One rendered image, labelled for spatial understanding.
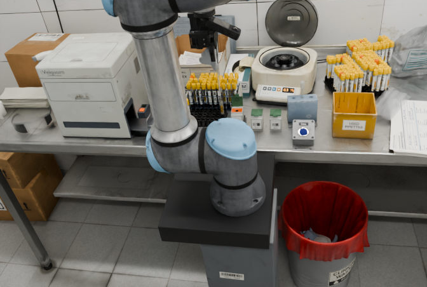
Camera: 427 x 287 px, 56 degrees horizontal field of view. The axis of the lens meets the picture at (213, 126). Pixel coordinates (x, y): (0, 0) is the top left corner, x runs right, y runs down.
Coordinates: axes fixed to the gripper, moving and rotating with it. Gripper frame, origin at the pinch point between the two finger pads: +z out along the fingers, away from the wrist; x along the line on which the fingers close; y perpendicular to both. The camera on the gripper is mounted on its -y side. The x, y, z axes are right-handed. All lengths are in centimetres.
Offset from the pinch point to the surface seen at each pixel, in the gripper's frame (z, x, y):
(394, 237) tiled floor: 110, -22, -76
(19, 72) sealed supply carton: 14, -23, 96
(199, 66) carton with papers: 8.7, -16.5, 10.3
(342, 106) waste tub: 18.2, -2.9, -42.6
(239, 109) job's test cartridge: 14.6, 4.3, -7.4
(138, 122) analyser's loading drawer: 18.3, 7.4, 30.1
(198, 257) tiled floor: 110, -1, 21
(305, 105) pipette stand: 14.1, 2.2, -29.8
